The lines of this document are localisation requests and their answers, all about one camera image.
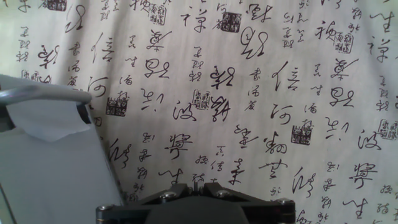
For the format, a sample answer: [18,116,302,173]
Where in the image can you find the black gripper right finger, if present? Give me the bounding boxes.
[198,182,297,224]

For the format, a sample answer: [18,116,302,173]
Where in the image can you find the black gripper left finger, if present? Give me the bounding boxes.
[95,182,196,224]

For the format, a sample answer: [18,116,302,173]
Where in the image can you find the white calligraphy print tablecloth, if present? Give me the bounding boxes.
[0,0,398,224]

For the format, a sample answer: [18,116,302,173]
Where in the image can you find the white protective film sheet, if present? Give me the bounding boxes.
[5,100,91,143]

